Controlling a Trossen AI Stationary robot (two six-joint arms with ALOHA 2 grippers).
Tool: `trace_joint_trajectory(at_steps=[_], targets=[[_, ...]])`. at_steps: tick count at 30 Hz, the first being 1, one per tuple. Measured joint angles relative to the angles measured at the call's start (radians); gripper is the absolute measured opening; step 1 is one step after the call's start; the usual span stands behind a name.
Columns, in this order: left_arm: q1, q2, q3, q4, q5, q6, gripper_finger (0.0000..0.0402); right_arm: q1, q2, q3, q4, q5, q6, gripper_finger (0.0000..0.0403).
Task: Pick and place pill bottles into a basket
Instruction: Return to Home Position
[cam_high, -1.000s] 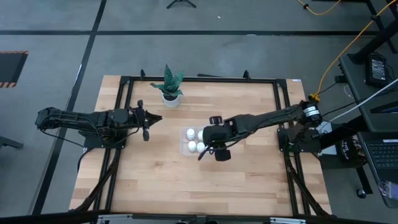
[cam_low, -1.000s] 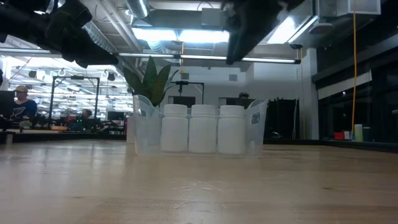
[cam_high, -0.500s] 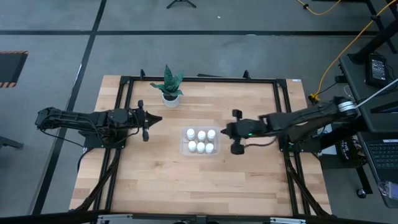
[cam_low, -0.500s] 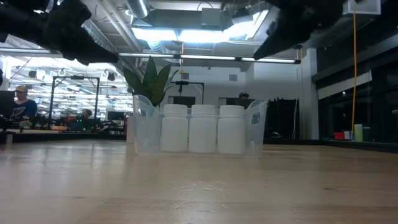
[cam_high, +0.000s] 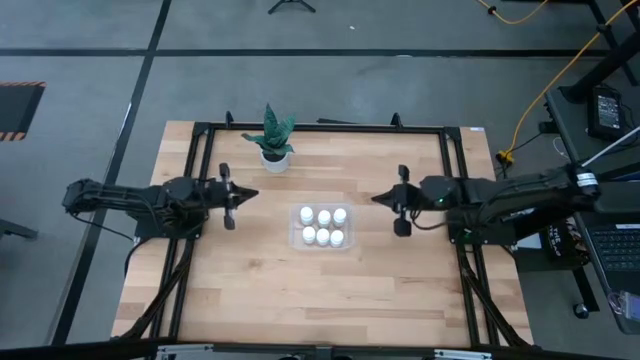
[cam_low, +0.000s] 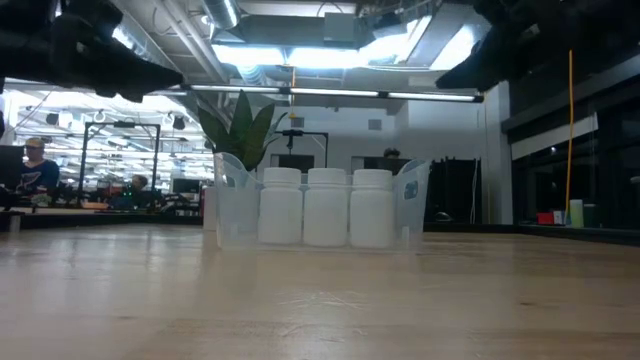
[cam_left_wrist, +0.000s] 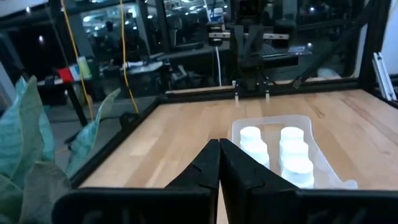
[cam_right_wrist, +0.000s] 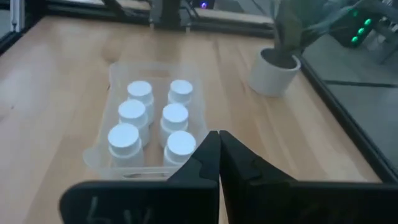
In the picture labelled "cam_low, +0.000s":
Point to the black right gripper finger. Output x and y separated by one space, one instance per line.
475 72

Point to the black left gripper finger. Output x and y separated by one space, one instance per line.
145 77

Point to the white pill bottle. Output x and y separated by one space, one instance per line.
371 210
281 210
326 210

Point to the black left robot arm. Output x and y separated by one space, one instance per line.
25 55

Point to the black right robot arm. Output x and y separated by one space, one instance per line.
600 20

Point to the clear plastic basket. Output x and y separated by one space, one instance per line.
237 210

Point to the person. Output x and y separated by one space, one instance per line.
137 187
39 175
391 153

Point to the green plant in white pot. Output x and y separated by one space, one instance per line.
245 135

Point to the black cabinet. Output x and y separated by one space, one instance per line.
455 190

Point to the black monitor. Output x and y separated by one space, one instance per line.
295 161
372 164

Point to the black bar with light strips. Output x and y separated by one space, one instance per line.
330 92

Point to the small red box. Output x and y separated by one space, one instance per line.
545 218

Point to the pale green cup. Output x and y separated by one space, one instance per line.
576 214

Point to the black metal rig frame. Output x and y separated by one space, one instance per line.
120 125

